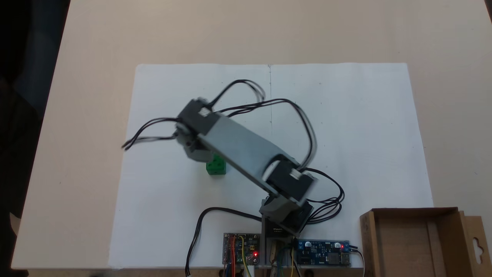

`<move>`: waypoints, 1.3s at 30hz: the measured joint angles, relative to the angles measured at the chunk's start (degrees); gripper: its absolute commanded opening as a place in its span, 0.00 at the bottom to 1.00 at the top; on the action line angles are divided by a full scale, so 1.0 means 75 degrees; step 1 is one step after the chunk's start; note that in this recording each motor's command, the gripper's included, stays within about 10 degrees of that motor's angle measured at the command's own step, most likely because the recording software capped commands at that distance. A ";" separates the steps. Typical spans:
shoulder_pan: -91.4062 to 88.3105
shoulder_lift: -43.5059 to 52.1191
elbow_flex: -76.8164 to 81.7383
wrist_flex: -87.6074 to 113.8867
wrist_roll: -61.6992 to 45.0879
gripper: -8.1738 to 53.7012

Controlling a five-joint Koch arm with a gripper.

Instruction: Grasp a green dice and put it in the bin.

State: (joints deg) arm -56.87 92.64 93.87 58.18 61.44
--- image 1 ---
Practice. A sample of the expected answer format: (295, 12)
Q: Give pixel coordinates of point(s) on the green dice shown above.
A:
(216, 168)

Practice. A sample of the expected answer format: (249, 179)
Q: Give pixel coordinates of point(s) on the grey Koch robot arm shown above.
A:
(246, 142)

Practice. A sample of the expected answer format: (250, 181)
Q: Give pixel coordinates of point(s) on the white paper sheet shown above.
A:
(161, 211)
(365, 115)

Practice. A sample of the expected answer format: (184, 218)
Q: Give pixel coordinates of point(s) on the blue circuit board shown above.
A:
(319, 250)

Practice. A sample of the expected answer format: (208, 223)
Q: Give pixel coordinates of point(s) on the brown cardboard box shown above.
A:
(403, 246)

